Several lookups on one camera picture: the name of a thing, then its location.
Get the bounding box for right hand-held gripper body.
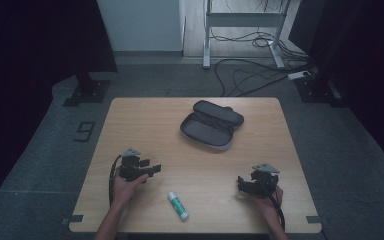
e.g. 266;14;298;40
246;162;281;199

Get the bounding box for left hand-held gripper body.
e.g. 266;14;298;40
118;148;150;183

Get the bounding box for person's left hand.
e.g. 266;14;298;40
112;173;150;209

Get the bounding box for person's right hand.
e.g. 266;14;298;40
254;185;284;220

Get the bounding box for white and green glue stick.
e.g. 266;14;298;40
166;191;190;223

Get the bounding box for open dark grey pencil case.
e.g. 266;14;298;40
179;99;245;151

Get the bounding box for white power strip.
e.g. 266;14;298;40
286;70;312;81

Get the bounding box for black curtain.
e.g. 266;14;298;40
287;0;384;178
0;0;119;221

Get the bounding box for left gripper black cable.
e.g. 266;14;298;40
107;154;124;206

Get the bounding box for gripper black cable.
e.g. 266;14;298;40
259;181;287;232
107;154;124;206

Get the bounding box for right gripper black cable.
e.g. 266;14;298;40
259;181;287;232

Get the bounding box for black stand with base plate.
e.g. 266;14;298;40
294;66;348;108
62;71;112;108

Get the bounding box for black floor cables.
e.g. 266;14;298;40
212;57;315;98

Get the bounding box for black cables under desk frame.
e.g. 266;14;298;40
209;27;311;60

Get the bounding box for white metal desk frame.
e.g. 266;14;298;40
202;0;293;70

